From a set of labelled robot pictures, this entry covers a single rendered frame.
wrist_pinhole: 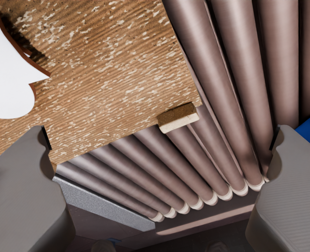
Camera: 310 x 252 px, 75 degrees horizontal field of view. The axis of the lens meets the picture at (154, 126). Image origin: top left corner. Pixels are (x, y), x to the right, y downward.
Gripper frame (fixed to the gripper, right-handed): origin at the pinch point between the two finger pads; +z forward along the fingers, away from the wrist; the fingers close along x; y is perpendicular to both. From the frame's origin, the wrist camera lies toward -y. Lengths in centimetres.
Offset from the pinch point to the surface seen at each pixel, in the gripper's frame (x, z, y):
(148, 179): -2.6, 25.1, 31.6
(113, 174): -10.5, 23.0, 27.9
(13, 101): -15.8, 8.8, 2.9
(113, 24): -4.6, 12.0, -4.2
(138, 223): -7, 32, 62
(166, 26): 0.8, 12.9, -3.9
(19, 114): -16.1, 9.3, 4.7
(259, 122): 18.8, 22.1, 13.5
